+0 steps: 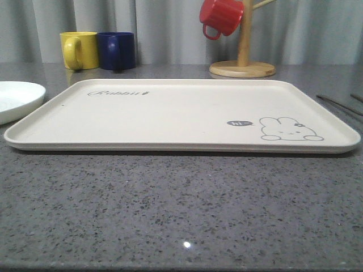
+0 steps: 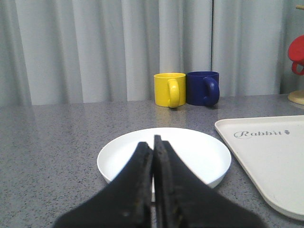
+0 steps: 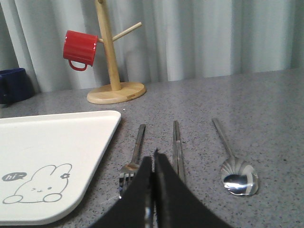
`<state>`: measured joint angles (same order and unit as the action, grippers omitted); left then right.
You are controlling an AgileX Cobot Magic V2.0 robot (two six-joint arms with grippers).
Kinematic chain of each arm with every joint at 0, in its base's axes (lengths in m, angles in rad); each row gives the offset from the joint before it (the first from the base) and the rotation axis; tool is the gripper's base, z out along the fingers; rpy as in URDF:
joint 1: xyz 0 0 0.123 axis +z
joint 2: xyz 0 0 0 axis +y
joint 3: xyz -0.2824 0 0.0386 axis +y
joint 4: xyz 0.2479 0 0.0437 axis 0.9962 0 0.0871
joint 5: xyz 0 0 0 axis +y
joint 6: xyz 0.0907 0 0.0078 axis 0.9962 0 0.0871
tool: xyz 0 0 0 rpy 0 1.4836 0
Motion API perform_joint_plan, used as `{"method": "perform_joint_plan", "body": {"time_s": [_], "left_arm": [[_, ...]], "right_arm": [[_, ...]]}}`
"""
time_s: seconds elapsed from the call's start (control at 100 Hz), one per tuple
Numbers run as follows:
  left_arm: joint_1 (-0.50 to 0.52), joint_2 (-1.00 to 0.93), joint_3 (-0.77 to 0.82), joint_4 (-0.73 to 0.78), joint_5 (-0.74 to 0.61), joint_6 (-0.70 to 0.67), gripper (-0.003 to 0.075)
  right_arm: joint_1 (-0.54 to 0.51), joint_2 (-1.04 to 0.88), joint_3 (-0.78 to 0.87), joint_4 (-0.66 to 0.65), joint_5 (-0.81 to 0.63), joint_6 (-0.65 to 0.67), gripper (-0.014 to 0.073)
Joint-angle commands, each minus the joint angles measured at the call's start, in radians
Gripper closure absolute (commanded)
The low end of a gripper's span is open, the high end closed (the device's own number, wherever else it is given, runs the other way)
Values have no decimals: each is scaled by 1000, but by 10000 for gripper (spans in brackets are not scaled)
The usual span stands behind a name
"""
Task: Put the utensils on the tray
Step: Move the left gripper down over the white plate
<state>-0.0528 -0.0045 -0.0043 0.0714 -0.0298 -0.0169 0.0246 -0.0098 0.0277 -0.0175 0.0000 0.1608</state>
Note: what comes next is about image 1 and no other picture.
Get white round plate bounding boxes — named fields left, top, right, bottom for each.
left=1, top=81, right=46, bottom=125

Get steel spoon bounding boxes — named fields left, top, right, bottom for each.
left=350, top=93, right=363, bottom=103

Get beige rabbit serving tray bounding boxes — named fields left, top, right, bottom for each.
left=4, top=79, right=361, bottom=154

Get wooden mug tree stand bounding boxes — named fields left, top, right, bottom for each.
left=209, top=0, right=276, bottom=78

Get dark blue mug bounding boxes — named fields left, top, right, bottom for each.
left=96, top=32, right=136, bottom=70

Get red mug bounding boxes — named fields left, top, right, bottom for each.
left=199, top=0, right=244, bottom=40

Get yellow mug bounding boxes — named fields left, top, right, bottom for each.
left=60, top=32, right=99, bottom=70

